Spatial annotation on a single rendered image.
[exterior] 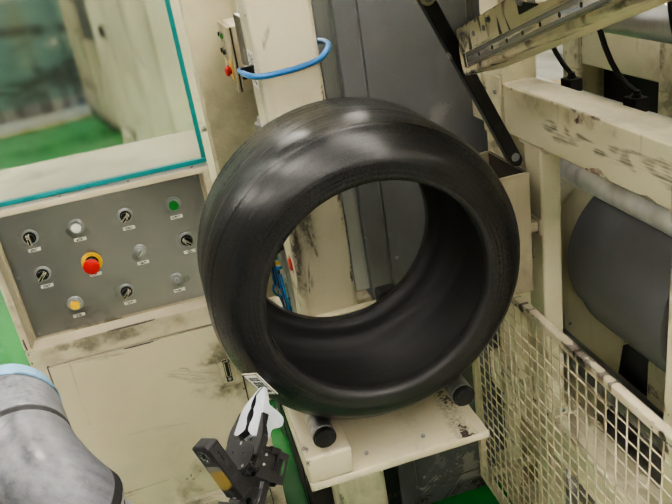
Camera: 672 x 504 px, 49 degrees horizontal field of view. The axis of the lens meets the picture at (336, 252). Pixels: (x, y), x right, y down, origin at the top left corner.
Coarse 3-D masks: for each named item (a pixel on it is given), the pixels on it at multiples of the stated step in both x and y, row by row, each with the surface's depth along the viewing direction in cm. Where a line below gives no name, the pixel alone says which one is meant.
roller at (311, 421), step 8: (304, 416) 142; (312, 416) 139; (312, 424) 137; (320, 424) 136; (328, 424) 136; (312, 432) 136; (320, 432) 135; (328, 432) 135; (320, 440) 135; (328, 440) 136
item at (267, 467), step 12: (240, 444) 122; (252, 444) 120; (240, 456) 121; (264, 456) 122; (276, 456) 123; (288, 456) 125; (240, 468) 119; (252, 468) 119; (264, 468) 121; (276, 468) 122; (252, 480) 121; (264, 480) 122; (276, 480) 122; (252, 492) 121; (264, 492) 122
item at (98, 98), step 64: (0, 0) 155; (64, 0) 158; (128, 0) 162; (0, 64) 160; (64, 64) 163; (128, 64) 167; (0, 128) 165; (64, 128) 168; (128, 128) 172; (192, 128) 176; (0, 192) 170; (64, 192) 173
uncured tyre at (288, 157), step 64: (320, 128) 118; (384, 128) 117; (256, 192) 116; (320, 192) 115; (448, 192) 120; (256, 256) 116; (448, 256) 157; (512, 256) 130; (256, 320) 120; (320, 320) 157; (384, 320) 160; (448, 320) 152; (320, 384) 129; (384, 384) 135
